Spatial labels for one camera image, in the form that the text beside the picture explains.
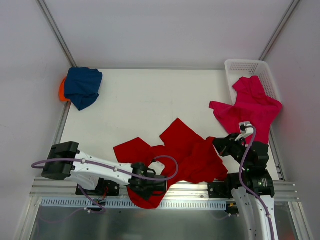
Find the pink t shirt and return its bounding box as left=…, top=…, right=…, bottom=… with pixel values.
left=209, top=76, right=283, bottom=144

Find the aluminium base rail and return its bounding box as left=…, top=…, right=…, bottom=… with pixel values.
left=29, top=177, right=301, bottom=202

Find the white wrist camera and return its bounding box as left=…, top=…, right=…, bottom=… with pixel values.
left=235, top=121, right=254, bottom=141
left=148, top=161, right=165, bottom=175

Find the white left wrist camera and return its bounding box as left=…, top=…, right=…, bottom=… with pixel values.
left=148, top=161, right=165, bottom=175

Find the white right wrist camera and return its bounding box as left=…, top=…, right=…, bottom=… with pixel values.
left=235, top=121, right=254, bottom=141

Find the white slotted cable duct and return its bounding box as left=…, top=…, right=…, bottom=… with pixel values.
left=40, top=197, right=227, bottom=211

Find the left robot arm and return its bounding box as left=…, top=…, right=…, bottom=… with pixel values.
left=41, top=141, right=167, bottom=200

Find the red t shirt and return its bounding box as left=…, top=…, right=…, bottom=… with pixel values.
left=113, top=117, right=229, bottom=210

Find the right aluminium corner post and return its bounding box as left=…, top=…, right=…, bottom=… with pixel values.
left=258, top=0, right=302, bottom=61

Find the white perforated plastic basket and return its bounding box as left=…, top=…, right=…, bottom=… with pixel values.
left=224, top=59, right=282, bottom=105

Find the aluminium corner post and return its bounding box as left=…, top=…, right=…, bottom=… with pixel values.
left=258, top=0, right=302, bottom=61
left=36, top=0, right=78, bottom=67

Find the left aluminium corner post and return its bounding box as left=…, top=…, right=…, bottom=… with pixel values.
left=36, top=0, right=78, bottom=67

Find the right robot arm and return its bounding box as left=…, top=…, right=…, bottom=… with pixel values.
left=207, top=133, right=279, bottom=240

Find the blue t shirt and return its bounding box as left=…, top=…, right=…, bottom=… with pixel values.
left=64, top=67, right=103, bottom=111

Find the orange t shirt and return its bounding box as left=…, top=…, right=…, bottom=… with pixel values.
left=58, top=77, right=71, bottom=102

